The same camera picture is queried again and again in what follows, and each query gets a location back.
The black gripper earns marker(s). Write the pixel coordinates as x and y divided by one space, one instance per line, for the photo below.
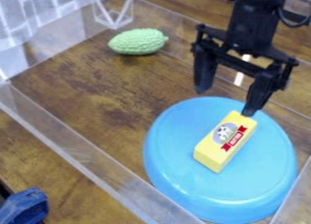
250 38

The yellow brick with label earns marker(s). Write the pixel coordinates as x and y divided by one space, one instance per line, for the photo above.
221 144

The blue round tray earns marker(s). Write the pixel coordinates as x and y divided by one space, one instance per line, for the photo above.
246 192

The green knobbly toy vegetable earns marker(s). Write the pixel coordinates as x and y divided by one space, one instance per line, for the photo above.
137 42

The blue clamp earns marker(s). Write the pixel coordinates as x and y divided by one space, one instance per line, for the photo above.
25 207

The clear acrylic enclosure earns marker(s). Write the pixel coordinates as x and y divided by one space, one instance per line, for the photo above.
78 105

